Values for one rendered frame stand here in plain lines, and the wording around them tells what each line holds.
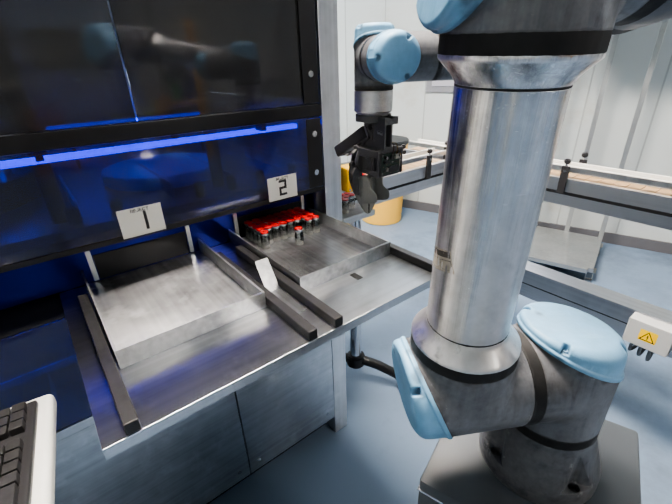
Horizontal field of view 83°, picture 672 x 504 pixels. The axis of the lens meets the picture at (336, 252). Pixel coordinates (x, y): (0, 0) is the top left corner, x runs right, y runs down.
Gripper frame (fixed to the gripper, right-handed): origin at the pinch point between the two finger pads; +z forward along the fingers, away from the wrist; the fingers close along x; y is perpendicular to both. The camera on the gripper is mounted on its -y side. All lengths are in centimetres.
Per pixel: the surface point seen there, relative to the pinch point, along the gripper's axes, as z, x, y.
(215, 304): 12.7, -35.8, -4.6
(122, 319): 13, -51, -11
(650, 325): 47, 79, 44
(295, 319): 10.9, -27.9, 12.2
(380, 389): 101, 35, -28
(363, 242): 12.6, 5.1, -6.3
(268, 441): 83, -22, -23
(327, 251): 12.7, -4.9, -8.6
